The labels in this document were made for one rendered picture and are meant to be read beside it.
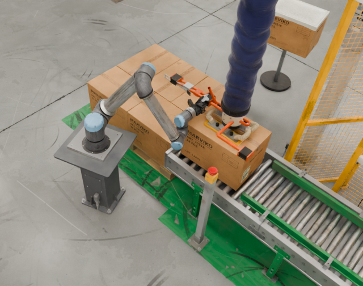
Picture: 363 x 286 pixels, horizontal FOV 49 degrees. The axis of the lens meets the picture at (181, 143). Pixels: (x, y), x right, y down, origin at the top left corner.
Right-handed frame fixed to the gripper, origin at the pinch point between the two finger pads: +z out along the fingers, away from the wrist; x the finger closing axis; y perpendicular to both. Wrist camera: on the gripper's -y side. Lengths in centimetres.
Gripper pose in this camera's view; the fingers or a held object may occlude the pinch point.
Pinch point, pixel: (206, 98)
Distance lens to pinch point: 327.8
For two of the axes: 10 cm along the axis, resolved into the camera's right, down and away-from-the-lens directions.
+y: 7.4, 5.2, -4.2
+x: 0.4, -6.6, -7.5
